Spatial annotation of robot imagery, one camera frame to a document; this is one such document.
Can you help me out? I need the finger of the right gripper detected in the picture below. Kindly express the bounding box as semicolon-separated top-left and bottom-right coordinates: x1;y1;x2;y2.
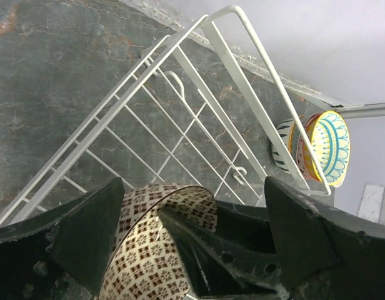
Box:
158;207;281;296
216;201;276;254

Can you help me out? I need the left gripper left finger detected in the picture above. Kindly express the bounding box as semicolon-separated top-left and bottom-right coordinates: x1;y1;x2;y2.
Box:
0;177;124;299

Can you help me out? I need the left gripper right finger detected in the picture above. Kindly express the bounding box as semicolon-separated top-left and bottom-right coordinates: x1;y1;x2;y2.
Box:
264;177;385;299

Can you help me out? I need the maroon tile pattern bowl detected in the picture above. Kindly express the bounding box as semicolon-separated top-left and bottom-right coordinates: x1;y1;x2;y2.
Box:
98;183;218;299

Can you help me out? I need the white bowl teal leaf pattern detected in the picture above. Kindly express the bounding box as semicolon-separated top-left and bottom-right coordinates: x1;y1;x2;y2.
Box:
271;118;296;174

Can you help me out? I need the white wire dish rack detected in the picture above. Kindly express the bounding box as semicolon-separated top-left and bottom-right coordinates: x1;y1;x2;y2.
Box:
0;4;333;232

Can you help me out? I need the yellow sun pattern bowl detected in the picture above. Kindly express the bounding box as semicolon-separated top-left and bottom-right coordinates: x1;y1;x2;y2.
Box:
305;111;351;188

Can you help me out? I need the white bowl dark diamond pattern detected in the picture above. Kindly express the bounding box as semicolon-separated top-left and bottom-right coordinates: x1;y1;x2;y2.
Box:
296;114;319;181

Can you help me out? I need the grey dotted bowl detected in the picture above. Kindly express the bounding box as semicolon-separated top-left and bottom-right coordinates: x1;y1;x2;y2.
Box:
288;120;301;160

